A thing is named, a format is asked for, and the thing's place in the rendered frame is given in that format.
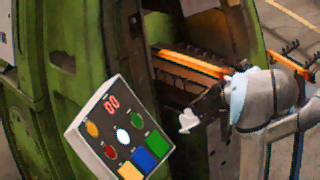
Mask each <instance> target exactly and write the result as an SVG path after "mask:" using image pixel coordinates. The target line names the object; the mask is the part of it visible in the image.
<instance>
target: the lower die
mask: <svg viewBox="0 0 320 180"><path fill-rule="evenodd" d="M149 46H150V47H154V48H157V49H160V50H168V51H171V52H174V53H177V54H181V55H184V56H187V57H191V58H193V59H196V60H200V61H202V62H206V63H208V64H212V65H214V66H217V67H220V68H222V69H224V68H228V66H226V65H224V64H221V65H220V63H219V62H217V61H214V60H213V61H212V60H211V59H208V58H206V57H205V58H203V55H200V54H198V53H197V55H195V53H194V52H191V51H188V50H187V51H186V49H183V48H180V47H179V49H177V47H176V46H173V45H170V44H166V43H162V42H159V43H155V44H153V45H151V44H149ZM150 56H151V61H152V66H154V67H155V69H156V71H157V70H158V69H160V68H161V69H163V70H164V72H165V75H166V73H168V72H172V73H173V74H174V79H175V78H176V76H178V75H181V76H183V79H184V81H185V80H186V79H191V80H192V83H193V85H192V86H191V84H190V81H187V82H186V83H185V91H186V97H187V100H188V103H189V104H191V103H192V101H195V100H197V99H198V97H199V95H198V93H199V92H201V91H202V90H204V89H206V88H207V87H209V86H213V85H215V84H217V83H219V82H221V81H220V76H217V75H215V74H212V73H210V72H207V71H204V70H202V69H199V68H196V67H194V66H191V65H188V64H185V63H182V62H179V61H176V60H174V59H171V58H168V57H165V56H162V55H159V54H156V53H153V52H150ZM165 75H163V72H162V71H159V72H158V73H157V78H158V84H159V89H160V91H161V93H164V94H166V93H167V92H166V86H165V80H164V77H165ZM174 79H172V75H171V74H168V75H167V78H166V80H167V85H168V91H169V93H170V96H172V97H175V98H176V92H175V86H174ZM184 81H183V82H182V79H181V77H179V78H177V80H176V86H177V92H178V96H179V99H180V100H182V101H185V98H184V97H185V92H184Z"/></svg>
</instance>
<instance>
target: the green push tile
mask: <svg viewBox="0 0 320 180"><path fill-rule="evenodd" d="M143 142H144V144H145V145H146V146H147V147H148V148H149V149H150V151H152V152H153V153H154V155H155V156H156V158H158V159H160V158H162V157H163V155H165V152H166V151H168V149H169V148H170V147H169V146H168V145H167V142H165V140H164V139H163V138H162V137H161V136H160V135H159V133H158V132H157V131H156V130H153V131H152V132H151V133H150V136H148V137H147V138H146V140H145V141H143Z"/></svg>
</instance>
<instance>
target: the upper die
mask: <svg viewBox="0 0 320 180"><path fill-rule="evenodd" d="M141 1H142V3H141V5H142V8H146V9H149V10H156V11H159V12H165V13H169V14H172V15H178V16H181V17H188V16H189V15H190V16H191V15H193V14H196V13H199V12H202V11H205V10H208V9H211V8H214V7H216V6H219V5H220V3H219V0H141Z"/></svg>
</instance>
